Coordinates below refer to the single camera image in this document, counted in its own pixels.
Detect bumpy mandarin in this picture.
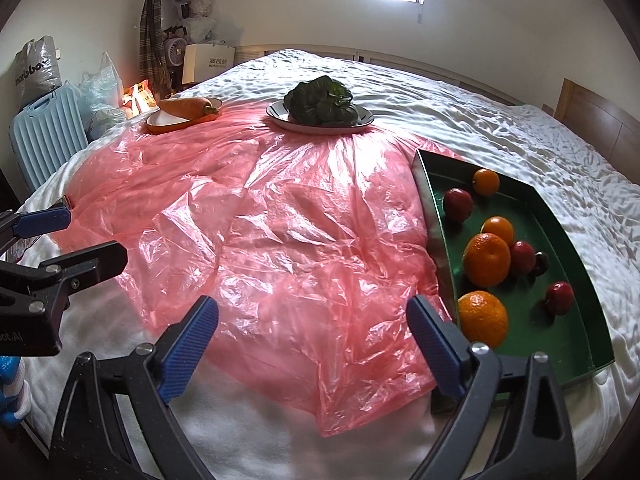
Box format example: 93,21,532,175
462,233,511,288

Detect red plum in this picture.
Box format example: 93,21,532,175
544,281,575,315
510,240,536,275
442,188,474,223

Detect dark purple plum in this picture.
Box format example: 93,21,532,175
533,252,550,276

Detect small orange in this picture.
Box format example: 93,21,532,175
472,168,500,197

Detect blue gloved left hand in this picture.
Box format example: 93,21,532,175
0,356,32,428

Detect light blue suitcase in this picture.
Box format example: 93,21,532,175
10,84,88,192

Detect green tray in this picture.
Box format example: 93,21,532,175
412,150,615,388

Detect clear plastic bag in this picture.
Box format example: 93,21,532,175
78,52,126,142

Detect grey plastic bag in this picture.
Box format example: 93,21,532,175
14,36,62,108

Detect orange rimmed plate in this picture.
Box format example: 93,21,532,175
145,98,222,134

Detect snack packages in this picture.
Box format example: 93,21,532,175
122,79,157,119

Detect carrot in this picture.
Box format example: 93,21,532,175
158,96,217,120

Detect pink plastic sheet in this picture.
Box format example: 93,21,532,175
55,101,444,436

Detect plaid scarf hanging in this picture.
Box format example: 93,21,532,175
139,0,171,99

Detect white cardboard box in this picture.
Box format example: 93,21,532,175
182,44,235,84

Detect white striped plate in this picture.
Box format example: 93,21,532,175
266,100,374,136

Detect wooden headboard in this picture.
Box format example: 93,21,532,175
542,79,640,184

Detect green leafy vegetable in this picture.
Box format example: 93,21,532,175
283,75,358,126

